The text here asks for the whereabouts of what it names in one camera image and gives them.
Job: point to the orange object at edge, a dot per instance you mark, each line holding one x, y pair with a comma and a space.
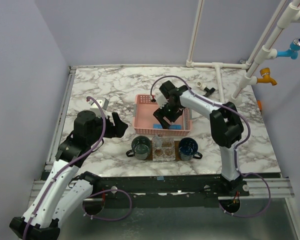
259, 105

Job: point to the blue tap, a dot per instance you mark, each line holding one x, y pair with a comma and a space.
292, 51

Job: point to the dark green mug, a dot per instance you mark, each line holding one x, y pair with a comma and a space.
141, 147

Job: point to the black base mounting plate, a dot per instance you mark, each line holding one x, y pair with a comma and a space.
172, 191

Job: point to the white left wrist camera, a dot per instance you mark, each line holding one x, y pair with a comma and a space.
102, 102

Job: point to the clear textured acrylic holder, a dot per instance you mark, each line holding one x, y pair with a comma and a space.
167, 141

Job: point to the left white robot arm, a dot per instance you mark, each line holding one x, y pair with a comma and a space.
43, 219

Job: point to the dark blue mug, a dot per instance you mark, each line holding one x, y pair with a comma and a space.
188, 149

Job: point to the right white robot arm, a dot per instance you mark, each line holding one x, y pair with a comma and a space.
225, 124

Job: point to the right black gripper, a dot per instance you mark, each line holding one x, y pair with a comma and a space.
158, 114

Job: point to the aluminium rail frame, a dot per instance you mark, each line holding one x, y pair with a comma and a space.
61, 131

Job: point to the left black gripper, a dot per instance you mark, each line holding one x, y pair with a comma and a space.
120, 126

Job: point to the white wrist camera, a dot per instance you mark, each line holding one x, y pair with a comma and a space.
102, 102
160, 100

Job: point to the brown wooden oval tray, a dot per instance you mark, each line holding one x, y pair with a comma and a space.
165, 154

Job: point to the yellow tap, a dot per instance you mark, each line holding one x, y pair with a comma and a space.
266, 78

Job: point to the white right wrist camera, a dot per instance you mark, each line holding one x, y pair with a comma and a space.
160, 100

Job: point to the pink plastic basket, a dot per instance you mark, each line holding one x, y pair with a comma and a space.
144, 123

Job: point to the black valve handle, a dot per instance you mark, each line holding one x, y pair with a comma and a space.
209, 91

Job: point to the white pvc pipe frame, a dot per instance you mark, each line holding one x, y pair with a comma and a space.
238, 34

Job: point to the white pipe end cap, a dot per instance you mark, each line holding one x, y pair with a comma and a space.
201, 85

